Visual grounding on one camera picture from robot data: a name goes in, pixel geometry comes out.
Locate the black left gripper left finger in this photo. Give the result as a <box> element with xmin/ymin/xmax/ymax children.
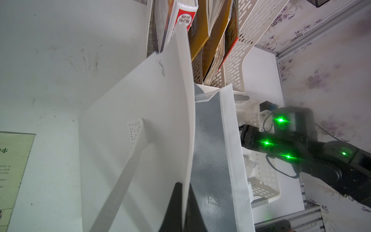
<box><xmin>159</xmin><ymin>182</ymin><xmax>182</xmax><ymax>232</ymax></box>

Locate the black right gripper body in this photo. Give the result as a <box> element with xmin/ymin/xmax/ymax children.
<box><xmin>240</xmin><ymin>124</ymin><xmax>301</xmax><ymax>162</ymax></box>

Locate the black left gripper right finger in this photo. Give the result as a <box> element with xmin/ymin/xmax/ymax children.
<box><xmin>185</xmin><ymin>185</ymin><xmax>207</xmax><ymax>232</ymax></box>

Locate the white insulated delivery bag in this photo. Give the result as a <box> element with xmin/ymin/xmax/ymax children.
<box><xmin>78</xmin><ymin>25</ymin><xmax>255</xmax><ymax>232</ymax></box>

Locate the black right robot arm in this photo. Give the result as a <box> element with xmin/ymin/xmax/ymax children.
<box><xmin>239</xmin><ymin>106</ymin><xmax>371</xmax><ymax>207</ymax></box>

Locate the white perforated plastic tray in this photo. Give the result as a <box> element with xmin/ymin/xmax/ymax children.
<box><xmin>234</xmin><ymin>95</ymin><xmax>281</xmax><ymax>208</ymax></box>

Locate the colourful history book in organizer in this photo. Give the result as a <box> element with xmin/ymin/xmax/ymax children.
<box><xmin>219</xmin><ymin>0</ymin><xmax>239</xmax><ymax>68</ymax></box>

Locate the yellow book in organizer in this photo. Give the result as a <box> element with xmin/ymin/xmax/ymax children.
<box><xmin>188</xmin><ymin>1</ymin><xmax>233</xmax><ymax>84</ymax></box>

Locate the white perforated file organizer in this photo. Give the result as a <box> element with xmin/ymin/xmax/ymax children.
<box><xmin>147</xmin><ymin>0</ymin><xmax>287</xmax><ymax>93</ymax></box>

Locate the red white thick book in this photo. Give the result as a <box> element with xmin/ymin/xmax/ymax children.
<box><xmin>154</xmin><ymin>0</ymin><xmax>199</xmax><ymax>53</ymax></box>

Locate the green children's history book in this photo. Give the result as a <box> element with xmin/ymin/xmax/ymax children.
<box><xmin>1</xmin><ymin>132</ymin><xmax>36</xmax><ymax>232</ymax></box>

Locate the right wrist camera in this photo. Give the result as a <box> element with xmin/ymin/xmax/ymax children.
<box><xmin>258</xmin><ymin>101</ymin><xmax>278</xmax><ymax>132</ymax></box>

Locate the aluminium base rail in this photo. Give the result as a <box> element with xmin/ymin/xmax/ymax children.
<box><xmin>255</xmin><ymin>204</ymin><xmax>326</xmax><ymax>232</ymax></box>

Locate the black mesh wall basket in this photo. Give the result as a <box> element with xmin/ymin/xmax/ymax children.
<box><xmin>307</xmin><ymin>0</ymin><xmax>330</xmax><ymax>8</ymax></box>

